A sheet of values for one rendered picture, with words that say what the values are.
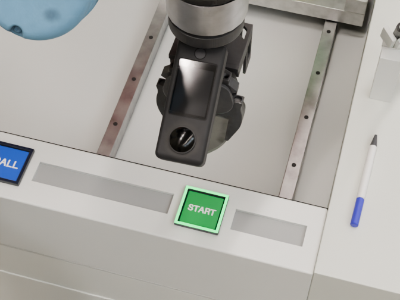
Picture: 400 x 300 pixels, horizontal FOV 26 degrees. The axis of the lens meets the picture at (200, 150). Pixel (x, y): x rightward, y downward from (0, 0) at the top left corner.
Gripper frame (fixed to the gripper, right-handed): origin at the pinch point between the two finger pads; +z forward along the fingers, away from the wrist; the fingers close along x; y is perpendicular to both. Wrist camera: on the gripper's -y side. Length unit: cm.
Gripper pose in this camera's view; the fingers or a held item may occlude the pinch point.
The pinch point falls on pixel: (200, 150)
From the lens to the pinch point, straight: 94.8
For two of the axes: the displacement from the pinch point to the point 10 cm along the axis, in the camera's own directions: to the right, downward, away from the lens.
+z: 0.0, 5.6, 8.3
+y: 2.7, -8.0, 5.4
